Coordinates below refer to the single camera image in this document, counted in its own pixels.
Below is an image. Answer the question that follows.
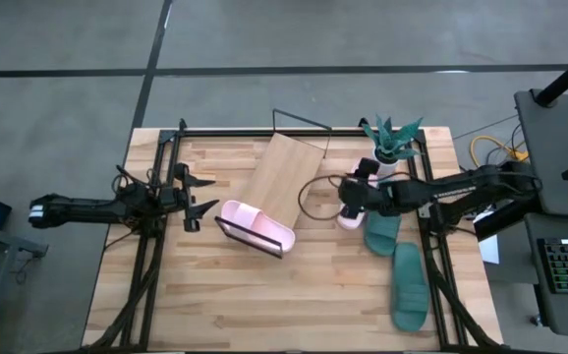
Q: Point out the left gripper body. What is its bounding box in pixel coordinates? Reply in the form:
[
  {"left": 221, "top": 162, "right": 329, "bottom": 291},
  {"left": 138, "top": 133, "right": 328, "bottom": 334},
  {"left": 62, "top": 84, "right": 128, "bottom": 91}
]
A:
[{"left": 159, "top": 162, "right": 201, "bottom": 233}]

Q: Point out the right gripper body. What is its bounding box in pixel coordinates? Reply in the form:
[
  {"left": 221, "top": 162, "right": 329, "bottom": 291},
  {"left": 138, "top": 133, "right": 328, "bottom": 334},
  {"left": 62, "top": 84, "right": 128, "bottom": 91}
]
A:
[{"left": 337, "top": 157, "right": 395, "bottom": 221}]

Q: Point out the pink slide sandal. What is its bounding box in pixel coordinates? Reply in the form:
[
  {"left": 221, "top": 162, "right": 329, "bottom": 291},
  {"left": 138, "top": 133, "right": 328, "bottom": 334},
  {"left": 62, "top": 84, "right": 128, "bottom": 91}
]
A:
[
  {"left": 336, "top": 157, "right": 381, "bottom": 232},
  {"left": 219, "top": 199, "right": 297, "bottom": 255}
]

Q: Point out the green slide sandal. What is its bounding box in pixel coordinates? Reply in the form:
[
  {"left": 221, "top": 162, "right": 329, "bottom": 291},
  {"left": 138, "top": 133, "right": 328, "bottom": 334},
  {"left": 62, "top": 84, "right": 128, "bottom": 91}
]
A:
[
  {"left": 363, "top": 210, "right": 404, "bottom": 259},
  {"left": 390, "top": 241, "right": 431, "bottom": 333}
]

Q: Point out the black-framed wooden shelf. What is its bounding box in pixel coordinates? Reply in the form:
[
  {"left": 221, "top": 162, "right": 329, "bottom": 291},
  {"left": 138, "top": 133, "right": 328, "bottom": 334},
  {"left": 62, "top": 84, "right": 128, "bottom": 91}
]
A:
[{"left": 213, "top": 107, "right": 334, "bottom": 261}]

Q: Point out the green plant in white pot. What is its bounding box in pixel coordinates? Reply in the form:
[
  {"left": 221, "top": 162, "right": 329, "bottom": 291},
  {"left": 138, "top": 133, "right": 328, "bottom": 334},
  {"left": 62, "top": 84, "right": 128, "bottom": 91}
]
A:
[{"left": 361, "top": 113, "right": 426, "bottom": 178}]

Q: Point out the white paper sheet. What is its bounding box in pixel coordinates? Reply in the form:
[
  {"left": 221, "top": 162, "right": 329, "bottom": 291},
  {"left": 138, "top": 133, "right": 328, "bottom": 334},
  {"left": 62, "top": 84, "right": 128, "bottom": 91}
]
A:
[{"left": 477, "top": 232, "right": 502, "bottom": 266}]

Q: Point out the grey keyboard desk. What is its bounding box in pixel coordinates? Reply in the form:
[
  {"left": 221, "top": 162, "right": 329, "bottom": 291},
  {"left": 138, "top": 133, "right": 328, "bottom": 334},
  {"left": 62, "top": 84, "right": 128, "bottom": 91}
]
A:
[{"left": 523, "top": 210, "right": 568, "bottom": 341}]

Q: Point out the black pole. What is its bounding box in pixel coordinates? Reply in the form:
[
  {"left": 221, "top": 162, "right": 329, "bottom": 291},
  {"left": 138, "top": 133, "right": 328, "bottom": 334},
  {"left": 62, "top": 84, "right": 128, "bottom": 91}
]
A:
[{"left": 533, "top": 43, "right": 568, "bottom": 108}]

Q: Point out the black metal rig frame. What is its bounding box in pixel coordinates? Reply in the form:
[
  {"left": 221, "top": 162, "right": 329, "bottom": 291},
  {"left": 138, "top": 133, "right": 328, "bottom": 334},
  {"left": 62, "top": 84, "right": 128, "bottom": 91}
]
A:
[{"left": 82, "top": 117, "right": 502, "bottom": 353}]

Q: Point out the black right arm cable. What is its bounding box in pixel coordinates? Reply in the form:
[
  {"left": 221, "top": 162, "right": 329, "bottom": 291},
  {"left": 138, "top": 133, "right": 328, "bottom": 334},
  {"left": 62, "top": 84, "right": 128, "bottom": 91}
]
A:
[{"left": 296, "top": 172, "right": 360, "bottom": 222}]

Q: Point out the yellow cable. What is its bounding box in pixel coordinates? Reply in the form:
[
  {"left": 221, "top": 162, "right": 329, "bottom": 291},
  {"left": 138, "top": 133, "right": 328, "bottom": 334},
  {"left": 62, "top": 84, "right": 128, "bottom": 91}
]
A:
[{"left": 469, "top": 134, "right": 530, "bottom": 169}]

